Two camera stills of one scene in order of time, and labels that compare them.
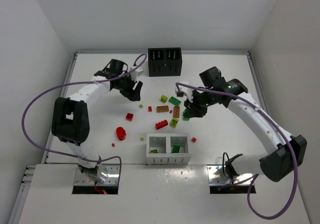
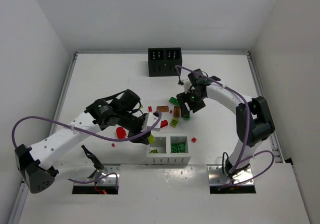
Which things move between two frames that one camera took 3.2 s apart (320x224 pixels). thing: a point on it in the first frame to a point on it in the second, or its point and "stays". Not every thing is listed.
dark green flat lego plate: x=175 y=100 stays
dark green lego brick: x=185 y=114 stays
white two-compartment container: x=168 y=148 stays
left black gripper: x=127 y=88 to x=139 y=130
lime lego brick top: x=163 y=98 to x=151 y=139
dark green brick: x=175 y=149 stays
